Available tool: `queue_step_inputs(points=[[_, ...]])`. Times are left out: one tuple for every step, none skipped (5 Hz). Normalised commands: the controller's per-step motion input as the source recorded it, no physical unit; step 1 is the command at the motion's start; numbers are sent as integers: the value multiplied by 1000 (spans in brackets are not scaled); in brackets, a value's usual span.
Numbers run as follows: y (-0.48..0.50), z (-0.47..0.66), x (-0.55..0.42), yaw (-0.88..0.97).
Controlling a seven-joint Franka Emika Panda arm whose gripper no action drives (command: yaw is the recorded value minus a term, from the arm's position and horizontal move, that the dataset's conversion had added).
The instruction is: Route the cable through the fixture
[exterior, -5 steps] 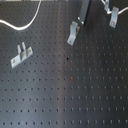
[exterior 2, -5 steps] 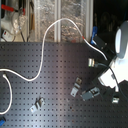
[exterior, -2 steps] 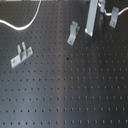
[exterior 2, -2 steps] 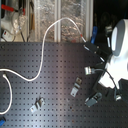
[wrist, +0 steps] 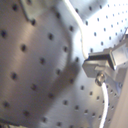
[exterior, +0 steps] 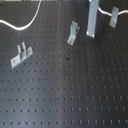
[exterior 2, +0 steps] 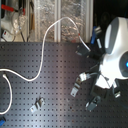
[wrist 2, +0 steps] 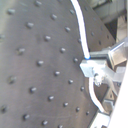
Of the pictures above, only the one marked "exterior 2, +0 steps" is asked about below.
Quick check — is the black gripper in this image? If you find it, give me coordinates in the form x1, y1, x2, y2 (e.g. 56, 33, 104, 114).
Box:
76, 72, 110, 111

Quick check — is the white cable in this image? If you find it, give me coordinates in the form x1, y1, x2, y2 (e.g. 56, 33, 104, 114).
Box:
0, 17, 92, 115

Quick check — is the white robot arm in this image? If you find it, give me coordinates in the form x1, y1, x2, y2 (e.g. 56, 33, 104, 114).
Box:
73, 17, 128, 98

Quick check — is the black perforated board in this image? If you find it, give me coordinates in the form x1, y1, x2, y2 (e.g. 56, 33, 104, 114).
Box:
0, 43, 128, 128

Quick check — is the clear plastic wrapped panel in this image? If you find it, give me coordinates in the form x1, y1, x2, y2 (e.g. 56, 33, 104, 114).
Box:
34, 0, 94, 43

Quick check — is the blue object bottom left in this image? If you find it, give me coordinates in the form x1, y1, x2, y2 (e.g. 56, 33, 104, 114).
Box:
0, 116, 6, 126

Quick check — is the metal cable clip centre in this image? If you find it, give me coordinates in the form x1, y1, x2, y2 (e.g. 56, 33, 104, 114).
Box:
70, 77, 82, 97

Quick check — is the metal cable clip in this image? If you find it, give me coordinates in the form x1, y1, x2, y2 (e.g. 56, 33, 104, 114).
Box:
70, 77, 82, 97
30, 98, 45, 113

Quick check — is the metal cable clip left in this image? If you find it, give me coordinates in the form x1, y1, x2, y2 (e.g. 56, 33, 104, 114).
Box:
30, 98, 45, 113

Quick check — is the blue clamp handle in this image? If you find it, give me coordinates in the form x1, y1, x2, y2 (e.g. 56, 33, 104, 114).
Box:
90, 26, 98, 44

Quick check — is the red handled tool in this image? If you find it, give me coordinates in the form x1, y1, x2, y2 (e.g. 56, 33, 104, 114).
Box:
1, 4, 25, 15

